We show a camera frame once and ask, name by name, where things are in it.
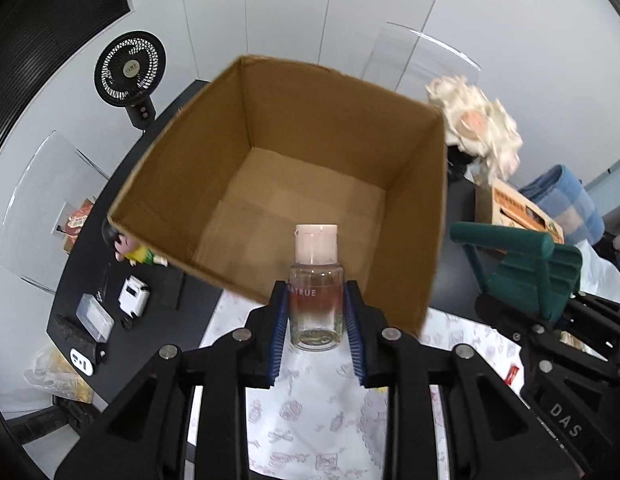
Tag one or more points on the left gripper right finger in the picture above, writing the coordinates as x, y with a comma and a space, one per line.
364, 325

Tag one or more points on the orange tissue box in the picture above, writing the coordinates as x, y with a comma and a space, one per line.
502, 205

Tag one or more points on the pink yellow toy figure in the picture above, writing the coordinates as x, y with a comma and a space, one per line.
127, 248

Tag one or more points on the white pink patterned mat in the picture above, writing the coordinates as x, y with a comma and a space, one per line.
317, 422

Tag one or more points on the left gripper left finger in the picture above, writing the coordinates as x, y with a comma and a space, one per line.
268, 325

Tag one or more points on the clear plastic case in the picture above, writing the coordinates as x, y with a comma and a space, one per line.
94, 318

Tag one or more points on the blue checked blanket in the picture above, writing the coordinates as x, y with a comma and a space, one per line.
562, 196

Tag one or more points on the black desk fan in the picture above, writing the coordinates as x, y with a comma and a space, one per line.
128, 71

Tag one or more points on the clear bottle pink cap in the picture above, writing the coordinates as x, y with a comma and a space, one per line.
316, 289

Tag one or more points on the pink white rose bouquet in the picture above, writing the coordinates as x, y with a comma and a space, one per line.
477, 127

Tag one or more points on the black white remote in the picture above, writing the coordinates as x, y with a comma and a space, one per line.
85, 352

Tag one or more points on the brown cardboard box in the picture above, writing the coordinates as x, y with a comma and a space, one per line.
271, 144

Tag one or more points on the white small device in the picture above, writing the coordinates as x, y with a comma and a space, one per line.
133, 297

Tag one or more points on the clear acrylic chair left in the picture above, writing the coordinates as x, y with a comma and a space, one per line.
56, 183

